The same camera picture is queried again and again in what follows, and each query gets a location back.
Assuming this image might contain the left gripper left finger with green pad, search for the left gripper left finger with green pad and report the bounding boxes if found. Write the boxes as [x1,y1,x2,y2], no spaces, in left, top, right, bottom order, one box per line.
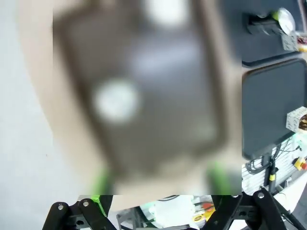
[43,167,118,230]

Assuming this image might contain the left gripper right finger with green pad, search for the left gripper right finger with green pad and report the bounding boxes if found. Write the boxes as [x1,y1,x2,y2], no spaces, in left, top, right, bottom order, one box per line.
[203,162,300,230]

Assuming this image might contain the orange hand tool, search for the orange hand tool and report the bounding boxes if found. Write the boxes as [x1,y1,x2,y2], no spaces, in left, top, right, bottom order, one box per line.
[201,202,216,213]

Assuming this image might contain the white ridged metal panel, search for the white ridged metal panel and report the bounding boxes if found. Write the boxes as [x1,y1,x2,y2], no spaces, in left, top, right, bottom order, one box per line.
[241,138,307,194]

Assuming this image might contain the yellow red emergency stop button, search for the yellow red emergency stop button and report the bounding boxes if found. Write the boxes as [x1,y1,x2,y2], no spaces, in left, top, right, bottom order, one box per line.
[293,155,307,172]

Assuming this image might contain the white plastic bag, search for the white plastic bag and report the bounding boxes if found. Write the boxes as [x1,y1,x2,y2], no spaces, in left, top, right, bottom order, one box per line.
[143,195,195,226]

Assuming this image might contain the white patterned donut box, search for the white patterned donut box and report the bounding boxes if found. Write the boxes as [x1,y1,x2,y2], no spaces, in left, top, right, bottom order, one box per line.
[281,30,307,53]
[286,106,307,133]

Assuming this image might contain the black plastic tray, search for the black plastic tray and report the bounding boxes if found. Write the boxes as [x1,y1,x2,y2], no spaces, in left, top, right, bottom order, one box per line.
[217,0,307,68]
[241,58,307,161]

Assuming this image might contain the black Pepsi can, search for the black Pepsi can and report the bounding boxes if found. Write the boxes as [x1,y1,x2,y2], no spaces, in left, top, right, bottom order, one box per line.
[247,7,296,36]
[145,0,189,26]
[92,80,142,124]

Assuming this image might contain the black yellow cable plug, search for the black yellow cable plug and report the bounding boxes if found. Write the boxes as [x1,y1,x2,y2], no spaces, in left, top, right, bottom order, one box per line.
[268,164,277,192]

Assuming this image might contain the black cable bundle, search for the black cable bundle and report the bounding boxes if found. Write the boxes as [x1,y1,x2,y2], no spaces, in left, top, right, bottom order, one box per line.
[246,143,303,173]

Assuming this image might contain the black metal frame stand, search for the black metal frame stand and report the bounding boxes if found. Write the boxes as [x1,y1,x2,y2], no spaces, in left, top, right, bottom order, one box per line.
[117,207,150,230]

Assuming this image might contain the brown plastic tray with handle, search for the brown plastic tray with handle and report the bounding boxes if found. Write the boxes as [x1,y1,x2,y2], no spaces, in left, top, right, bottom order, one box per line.
[54,0,230,174]

